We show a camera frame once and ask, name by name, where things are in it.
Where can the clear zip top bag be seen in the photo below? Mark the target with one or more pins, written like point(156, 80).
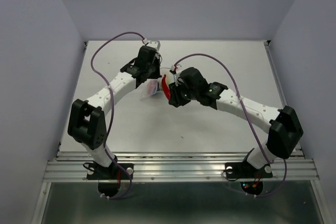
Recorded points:
point(159, 85)

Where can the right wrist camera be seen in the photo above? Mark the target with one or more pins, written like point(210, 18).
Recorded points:
point(176, 70)

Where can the white radish with leaves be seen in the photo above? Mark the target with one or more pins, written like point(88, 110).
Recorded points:
point(170, 77)

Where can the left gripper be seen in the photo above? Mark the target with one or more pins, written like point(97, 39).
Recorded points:
point(157, 74)

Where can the red chili pepper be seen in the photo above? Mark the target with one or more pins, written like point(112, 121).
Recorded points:
point(165, 87)

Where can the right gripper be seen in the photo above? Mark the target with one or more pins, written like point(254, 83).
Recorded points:
point(175, 99)

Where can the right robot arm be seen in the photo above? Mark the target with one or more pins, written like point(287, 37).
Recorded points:
point(281, 125)

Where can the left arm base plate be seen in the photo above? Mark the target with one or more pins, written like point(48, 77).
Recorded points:
point(98, 172)

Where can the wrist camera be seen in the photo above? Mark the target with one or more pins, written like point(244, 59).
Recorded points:
point(176, 70)
point(152, 43)

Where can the aluminium mounting rail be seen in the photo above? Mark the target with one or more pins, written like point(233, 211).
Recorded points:
point(175, 167)

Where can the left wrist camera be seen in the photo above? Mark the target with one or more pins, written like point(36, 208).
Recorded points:
point(152, 43)

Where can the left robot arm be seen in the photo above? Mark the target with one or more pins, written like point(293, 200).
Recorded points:
point(87, 122)

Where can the purple onion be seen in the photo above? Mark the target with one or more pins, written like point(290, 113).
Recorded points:
point(152, 87)

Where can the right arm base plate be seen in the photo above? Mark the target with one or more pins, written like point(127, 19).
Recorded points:
point(243, 170)

